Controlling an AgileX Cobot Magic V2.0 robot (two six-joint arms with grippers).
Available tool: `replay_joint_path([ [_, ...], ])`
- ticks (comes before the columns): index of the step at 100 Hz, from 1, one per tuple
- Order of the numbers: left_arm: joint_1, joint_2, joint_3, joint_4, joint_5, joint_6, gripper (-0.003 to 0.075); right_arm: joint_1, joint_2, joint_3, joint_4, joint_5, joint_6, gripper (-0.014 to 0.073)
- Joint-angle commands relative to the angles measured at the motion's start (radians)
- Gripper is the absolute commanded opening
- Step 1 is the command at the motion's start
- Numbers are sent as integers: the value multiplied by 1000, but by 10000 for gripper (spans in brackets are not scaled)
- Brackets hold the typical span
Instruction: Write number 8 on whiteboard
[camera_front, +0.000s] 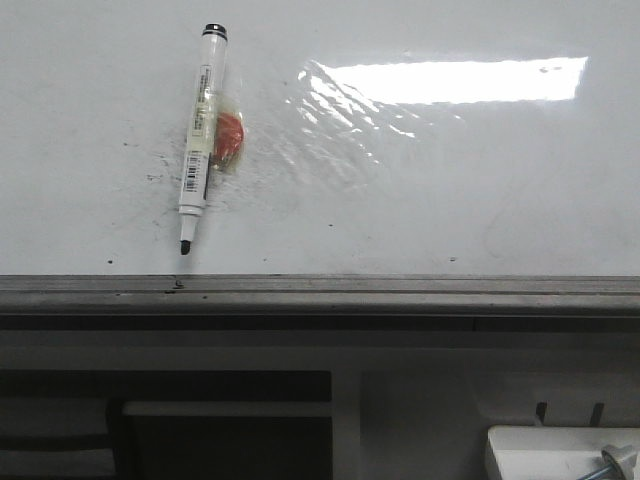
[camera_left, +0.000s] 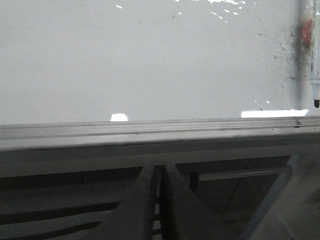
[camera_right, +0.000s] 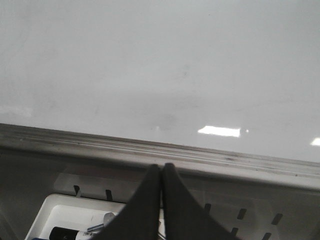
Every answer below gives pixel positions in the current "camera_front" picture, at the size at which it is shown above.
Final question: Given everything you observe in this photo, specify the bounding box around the white black whiteboard marker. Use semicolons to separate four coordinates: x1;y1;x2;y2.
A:
178;23;228;256

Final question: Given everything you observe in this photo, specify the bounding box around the white whiteboard surface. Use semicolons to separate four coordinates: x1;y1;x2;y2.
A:
1;1;639;276

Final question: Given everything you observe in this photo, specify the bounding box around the red disc with clear tape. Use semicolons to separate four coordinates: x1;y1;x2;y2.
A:
211;97;245;173

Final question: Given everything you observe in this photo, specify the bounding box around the white pegboard panel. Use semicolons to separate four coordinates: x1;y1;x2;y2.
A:
331;347;639;479

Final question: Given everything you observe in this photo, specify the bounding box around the white plastic storage tray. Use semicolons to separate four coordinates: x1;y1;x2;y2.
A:
485;426;639;479

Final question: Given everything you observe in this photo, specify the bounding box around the grey metal bolt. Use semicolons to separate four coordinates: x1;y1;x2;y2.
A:
583;445;639;480

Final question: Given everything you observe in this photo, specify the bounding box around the grey aluminium whiteboard frame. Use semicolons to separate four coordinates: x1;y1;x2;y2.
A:
1;274;639;333

